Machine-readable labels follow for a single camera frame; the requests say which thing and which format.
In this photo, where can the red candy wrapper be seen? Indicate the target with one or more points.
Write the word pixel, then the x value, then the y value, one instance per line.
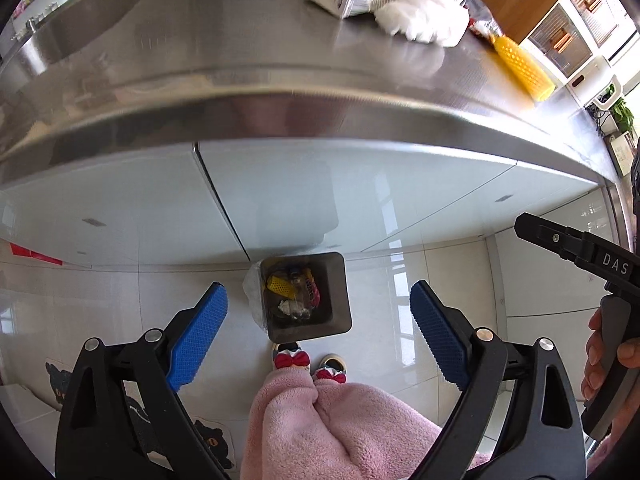
pixel 311 290

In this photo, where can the black cat floor sticker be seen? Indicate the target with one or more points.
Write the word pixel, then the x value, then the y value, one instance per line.
pixel 215 442
pixel 60 380

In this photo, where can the clear plastic bag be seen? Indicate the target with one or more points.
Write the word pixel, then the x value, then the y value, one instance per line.
pixel 252 290

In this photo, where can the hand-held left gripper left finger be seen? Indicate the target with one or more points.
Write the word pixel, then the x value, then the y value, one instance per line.
pixel 200 330

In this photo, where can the person's right hand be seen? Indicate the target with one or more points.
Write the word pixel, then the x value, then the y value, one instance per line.
pixel 595 355

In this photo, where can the red bow slipper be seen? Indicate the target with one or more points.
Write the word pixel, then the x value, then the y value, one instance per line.
pixel 290 360
pixel 330 372

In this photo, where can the crumpled white tissue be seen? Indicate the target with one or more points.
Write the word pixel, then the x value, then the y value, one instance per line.
pixel 287 307

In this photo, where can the green potted plant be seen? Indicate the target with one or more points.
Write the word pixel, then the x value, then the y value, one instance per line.
pixel 622 112

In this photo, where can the small yellow foam net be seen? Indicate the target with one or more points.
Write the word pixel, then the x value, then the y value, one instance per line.
pixel 277 285

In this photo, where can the white countertop appliance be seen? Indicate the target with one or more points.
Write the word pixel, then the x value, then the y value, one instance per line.
pixel 620 152

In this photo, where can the grey square trash bin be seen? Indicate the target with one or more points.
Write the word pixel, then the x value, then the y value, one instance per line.
pixel 335 290

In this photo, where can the pink fleece pants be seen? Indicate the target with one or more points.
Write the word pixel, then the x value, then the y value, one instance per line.
pixel 325 435

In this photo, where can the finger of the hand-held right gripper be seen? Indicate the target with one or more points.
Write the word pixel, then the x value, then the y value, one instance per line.
pixel 545 235

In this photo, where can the white cabinet door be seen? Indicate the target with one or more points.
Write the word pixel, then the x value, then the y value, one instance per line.
pixel 475 210
pixel 280 195
pixel 100 195

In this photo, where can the white plastic bag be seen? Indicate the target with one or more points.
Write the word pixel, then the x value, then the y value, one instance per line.
pixel 420 15

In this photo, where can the red snack wrapper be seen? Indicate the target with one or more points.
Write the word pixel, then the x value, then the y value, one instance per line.
pixel 482 30

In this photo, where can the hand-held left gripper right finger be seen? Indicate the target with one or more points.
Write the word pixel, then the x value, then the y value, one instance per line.
pixel 435 330

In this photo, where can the beige storage cabinet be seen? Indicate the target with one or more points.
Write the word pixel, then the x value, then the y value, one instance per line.
pixel 575 35

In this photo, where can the red paper strip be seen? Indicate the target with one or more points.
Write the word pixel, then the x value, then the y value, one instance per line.
pixel 40 256

